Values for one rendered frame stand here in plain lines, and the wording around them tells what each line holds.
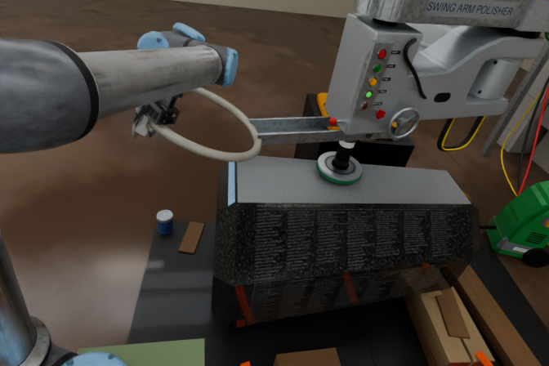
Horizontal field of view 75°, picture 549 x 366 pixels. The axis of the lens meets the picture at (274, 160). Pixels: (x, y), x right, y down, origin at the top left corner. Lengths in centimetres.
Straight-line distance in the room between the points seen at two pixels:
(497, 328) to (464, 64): 154
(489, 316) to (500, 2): 173
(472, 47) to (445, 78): 16
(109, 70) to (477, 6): 130
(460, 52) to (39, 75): 151
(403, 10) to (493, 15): 40
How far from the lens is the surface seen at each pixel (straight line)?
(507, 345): 253
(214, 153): 113
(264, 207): 151
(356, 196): 166
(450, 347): 218
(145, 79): 55
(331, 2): 786
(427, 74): 155
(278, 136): 139
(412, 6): 135
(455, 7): 147
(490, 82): 187
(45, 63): 42
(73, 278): 239
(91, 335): 217
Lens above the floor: 187
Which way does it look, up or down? 37 degrees down
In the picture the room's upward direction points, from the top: 10 degrees clockwise
